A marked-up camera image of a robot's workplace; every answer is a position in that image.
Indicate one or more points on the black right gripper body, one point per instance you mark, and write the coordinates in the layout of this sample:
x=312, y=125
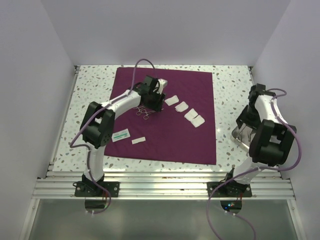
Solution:
x=251, y=114

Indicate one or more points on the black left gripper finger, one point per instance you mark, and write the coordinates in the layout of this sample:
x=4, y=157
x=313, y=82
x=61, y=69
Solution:
x=162, y=106
x=155, y=107

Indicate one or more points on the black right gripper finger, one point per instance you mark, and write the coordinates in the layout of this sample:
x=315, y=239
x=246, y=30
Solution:
x=254, y=125
x=240, y=121

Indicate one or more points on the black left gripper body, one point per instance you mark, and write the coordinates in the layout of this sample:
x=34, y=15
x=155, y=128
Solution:
x=154, y=98

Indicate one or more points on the steel tweezers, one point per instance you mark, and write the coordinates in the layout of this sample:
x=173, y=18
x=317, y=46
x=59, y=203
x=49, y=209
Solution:
x=240, y=135

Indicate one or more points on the steel forceps clamp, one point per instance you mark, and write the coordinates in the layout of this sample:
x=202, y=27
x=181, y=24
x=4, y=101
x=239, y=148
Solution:
x=146, y=114
x=140, y=109

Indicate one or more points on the steel instrument tray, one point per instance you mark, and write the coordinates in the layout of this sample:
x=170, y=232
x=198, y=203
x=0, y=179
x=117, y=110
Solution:
x=245, y=145

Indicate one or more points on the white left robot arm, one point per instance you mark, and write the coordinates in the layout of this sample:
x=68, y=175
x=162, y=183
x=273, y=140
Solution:
x=99, y=121

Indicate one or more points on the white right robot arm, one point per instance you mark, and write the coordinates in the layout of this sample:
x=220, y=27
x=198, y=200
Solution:
x=271, y=137

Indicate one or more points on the white gauze pad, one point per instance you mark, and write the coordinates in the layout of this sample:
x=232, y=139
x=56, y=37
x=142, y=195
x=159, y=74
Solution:
x=181, y=107
x=191, y=114
x=172, y=100
x=197, y=121

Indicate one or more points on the small white bandage strip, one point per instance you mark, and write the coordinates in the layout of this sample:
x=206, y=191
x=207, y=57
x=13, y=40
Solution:
x=138, y=140

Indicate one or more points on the white green suture packet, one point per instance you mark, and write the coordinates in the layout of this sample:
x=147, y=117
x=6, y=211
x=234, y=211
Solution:
x=120, y=135

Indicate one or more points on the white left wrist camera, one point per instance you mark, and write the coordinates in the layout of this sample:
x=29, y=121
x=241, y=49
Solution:
x=162, y=84

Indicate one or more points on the aluminium rail frame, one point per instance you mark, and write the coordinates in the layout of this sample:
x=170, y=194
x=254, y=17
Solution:
x=157, y=199

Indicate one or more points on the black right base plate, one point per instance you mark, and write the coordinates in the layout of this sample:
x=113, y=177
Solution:
x=230, y=190

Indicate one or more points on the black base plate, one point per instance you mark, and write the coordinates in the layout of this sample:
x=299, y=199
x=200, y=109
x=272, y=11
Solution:
x=230, y=190
x=92, y=190

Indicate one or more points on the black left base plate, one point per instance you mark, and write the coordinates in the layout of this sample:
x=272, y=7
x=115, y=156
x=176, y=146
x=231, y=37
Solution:
x=92, y=190

